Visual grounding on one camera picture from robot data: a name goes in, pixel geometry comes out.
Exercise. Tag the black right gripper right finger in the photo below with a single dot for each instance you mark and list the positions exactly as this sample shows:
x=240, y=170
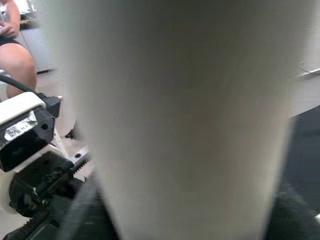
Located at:
x=292, y=217

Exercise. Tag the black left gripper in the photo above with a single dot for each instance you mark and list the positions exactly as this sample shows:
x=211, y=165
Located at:
x=42, y=185

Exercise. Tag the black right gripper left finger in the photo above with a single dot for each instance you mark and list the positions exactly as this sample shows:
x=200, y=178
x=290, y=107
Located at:
x=85, y=212

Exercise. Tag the white plastic table leg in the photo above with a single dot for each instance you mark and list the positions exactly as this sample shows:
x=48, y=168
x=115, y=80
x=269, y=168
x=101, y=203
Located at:
x=187, y=125

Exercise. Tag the person's hand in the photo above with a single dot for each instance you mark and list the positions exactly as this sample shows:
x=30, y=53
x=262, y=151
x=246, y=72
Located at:
x=8, y=29

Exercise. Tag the white cabinet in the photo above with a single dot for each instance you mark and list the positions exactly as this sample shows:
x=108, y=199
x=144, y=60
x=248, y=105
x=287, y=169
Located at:
x=37, y=50

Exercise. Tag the person's black shorts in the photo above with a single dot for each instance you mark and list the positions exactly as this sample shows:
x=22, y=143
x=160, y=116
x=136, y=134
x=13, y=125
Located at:
x=10, y=41

